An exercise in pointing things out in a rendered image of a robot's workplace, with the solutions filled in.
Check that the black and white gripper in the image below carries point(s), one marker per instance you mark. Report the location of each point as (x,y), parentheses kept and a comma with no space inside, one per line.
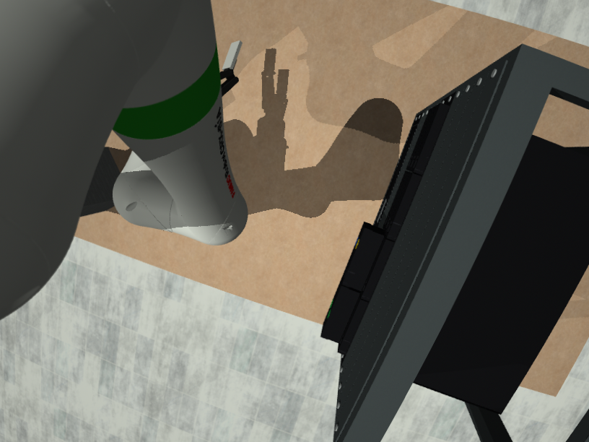
(229,66)

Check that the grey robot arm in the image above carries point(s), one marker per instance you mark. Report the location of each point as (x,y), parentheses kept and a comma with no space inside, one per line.
(67,69)

